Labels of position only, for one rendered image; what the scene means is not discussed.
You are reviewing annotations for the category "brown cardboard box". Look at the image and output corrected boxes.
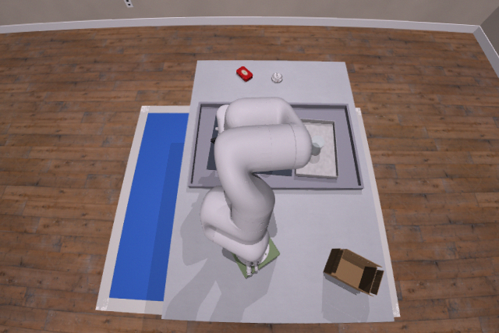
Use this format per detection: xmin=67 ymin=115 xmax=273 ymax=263
xmin=324 ymin=249 xmax=381 ymax=296

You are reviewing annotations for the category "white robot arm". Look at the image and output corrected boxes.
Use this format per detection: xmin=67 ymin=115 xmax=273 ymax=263
xmin=200 ymin=97 xmax=313 ymax=275

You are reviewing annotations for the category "dark grey flat mat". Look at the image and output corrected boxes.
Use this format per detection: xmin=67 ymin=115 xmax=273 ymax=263
xmin=207 ymin=117 xmax=292 ymax=176

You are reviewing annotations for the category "red square tin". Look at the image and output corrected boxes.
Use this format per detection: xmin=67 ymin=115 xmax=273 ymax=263
xmin=236 ymin=66 xmax=253 ymax=81

